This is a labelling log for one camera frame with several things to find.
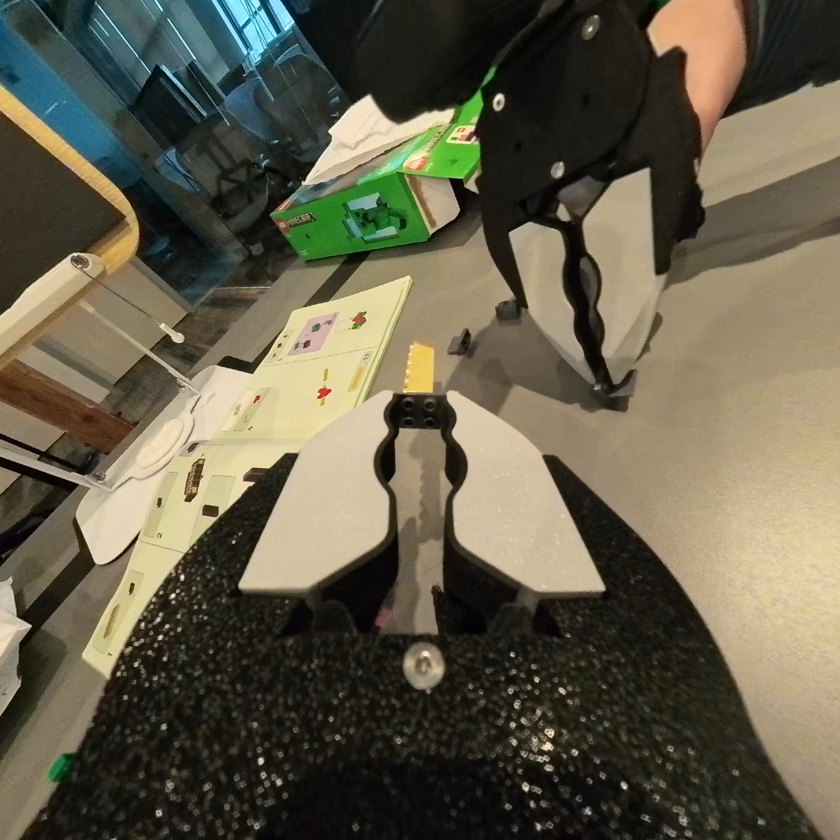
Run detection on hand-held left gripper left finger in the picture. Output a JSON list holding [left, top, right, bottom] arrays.
[[238, 392, 402, 602]]

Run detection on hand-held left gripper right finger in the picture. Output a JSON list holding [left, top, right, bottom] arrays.
[[441, 391, 607, 602]]

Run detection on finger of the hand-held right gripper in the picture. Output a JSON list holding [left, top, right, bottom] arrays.
[[511, 200, 603, 389], [570, 163, 670, 396]]

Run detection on small dark toy piece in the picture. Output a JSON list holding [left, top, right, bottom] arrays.
[[590, 370, 639, 399]]

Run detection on black square toy brick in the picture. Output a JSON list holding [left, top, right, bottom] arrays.
[[395, 393, 454, 431]]

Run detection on yellow toy brick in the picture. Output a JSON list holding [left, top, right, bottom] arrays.
[[406, 339, 440, 396]]

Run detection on grey desk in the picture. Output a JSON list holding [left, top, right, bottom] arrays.
[[0, 85, 840, 788]]

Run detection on pale green instruction booklet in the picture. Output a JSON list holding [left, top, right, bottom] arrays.
[[81, 275, 415, 679]]

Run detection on torn white paper bag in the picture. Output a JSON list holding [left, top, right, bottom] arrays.
[[304, 96, 458, 185]]

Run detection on green toy box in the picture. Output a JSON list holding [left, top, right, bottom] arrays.
[[269, 66, 500, 262]]

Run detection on grey office chair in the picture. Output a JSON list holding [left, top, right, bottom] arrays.
[[220, 49, 349, 231]]

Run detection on crumpled white paper bag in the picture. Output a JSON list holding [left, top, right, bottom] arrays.
[[0, 576, 33, 718]]

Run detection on black board with wooden rim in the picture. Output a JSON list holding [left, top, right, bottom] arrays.
[[0, 85, 143, 370]]

